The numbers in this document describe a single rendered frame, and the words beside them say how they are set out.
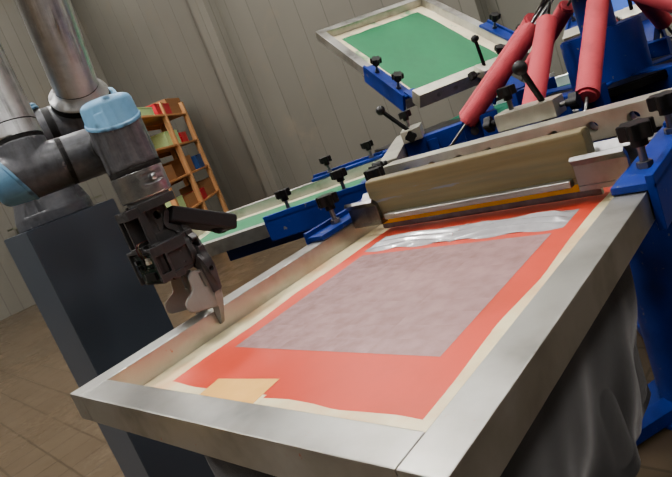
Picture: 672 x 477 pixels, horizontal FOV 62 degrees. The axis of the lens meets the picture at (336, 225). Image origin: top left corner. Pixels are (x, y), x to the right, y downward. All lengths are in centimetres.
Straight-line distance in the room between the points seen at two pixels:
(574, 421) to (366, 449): 33
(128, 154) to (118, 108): 6
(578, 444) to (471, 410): 32
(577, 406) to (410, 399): 24
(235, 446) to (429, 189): 60
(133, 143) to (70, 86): 40
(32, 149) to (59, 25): 29
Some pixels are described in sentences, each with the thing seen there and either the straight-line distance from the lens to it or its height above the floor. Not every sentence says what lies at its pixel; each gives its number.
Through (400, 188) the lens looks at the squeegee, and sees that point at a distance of 102.
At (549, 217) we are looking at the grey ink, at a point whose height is 96.
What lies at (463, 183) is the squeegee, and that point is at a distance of 95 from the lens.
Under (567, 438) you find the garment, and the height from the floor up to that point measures 80.
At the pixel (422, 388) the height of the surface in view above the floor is 96.
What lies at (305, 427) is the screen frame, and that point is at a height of 99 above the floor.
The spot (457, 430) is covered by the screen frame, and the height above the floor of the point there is 99.
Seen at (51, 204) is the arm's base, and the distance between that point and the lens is 124.
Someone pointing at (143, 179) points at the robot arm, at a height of 121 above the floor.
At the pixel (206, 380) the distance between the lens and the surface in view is 74.
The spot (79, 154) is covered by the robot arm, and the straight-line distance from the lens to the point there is 93.
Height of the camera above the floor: 121
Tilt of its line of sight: 11 degrees down
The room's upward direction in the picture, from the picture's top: 21 degrees counter-clockwise
